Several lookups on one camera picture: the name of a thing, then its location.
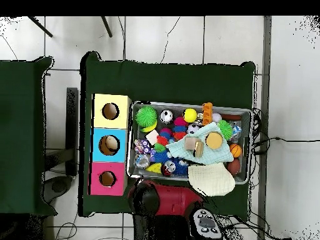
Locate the cream waffle cloth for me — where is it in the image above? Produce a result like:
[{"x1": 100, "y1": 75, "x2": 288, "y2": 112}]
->
[{"x1": 187, "y1": 162, "x2": 236, "y2": 198}]

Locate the wooden box with three holes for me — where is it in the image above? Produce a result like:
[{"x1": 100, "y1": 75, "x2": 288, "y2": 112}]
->
[{"x1": 88, "y1": 93, "x2": 133, "y2": 196}]

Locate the large green spiky ball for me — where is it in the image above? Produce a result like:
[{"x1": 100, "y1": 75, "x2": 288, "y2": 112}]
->
[{"x1": 134, "y1": 106, "x2": 158, "y2": 128}]

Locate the plain wooden block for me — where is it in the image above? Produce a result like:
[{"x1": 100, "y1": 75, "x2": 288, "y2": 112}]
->
[{"x1": 184, "y1": 137, "x2": 199, "y2": 151}]

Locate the yellow ball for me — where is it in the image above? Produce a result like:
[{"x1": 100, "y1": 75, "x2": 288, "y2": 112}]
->
[{"x1": 182, "y1": 107, "x2": 198, "y2": 124}]

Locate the orange plastic toy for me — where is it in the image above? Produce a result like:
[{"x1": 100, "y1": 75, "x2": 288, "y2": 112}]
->
[{"x1": 201, "y1": 102, "x2": 214, "y2": 126}]

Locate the toy hamburger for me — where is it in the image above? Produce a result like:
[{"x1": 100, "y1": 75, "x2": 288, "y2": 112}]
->
[{"x1": 204, "y1": 131, "x2": 224, "y2": 150}]

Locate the light teal waffle cloth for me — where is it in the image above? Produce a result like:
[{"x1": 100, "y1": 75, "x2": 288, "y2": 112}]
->
[{"x1": 166, "y1": 121, "x2": 234, "y2": 166}]

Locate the small orange basketball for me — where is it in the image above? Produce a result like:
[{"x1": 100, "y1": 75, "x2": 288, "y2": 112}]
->
[{"x1": 229, "y1": 142, "x2": 243, "y2": 158}]

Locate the small brown football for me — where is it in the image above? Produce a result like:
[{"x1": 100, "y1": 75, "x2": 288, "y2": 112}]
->
[{"x1": 226, "y1": 158, "x2": 241, "y2": 176}]

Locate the grey round base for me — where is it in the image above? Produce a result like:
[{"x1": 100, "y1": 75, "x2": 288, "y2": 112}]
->
[{"x1": 42, "y1": 175, "x2": 74, "y2": 203}]

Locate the black metal leg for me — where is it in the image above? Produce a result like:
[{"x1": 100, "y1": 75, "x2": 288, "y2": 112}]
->
[
  {"x1": 100, "y1": 16, "x2": 113, "y2": 38},
  {"x1": 27, "y1": 16, "x2": 54, "y2": 38}
]

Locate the dark green side tablecloth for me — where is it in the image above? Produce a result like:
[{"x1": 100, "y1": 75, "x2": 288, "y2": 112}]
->
[{"x1": 0, "y1": 56, "x2": 58, "y2": 216}]

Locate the shallow wire mesh bin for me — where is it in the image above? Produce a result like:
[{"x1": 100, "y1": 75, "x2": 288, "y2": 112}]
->
[{"x1": 126, "y1": 100, "x2": 253, "y2": 185}]

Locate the black upright post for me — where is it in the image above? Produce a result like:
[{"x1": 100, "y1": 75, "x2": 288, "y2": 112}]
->
[{"x1": 65, "y1": 87, "x2": 79, "y2": 177}]

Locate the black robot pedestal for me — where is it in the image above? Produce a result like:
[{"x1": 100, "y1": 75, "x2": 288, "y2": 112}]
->
[{"x1": 132, "y1": 213, "x2": 193, "y2": 240}]

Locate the black cable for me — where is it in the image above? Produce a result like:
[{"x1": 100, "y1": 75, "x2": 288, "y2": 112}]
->
[{"x1": 252, "y1": 136, "x2": 320, "y2": 154}]

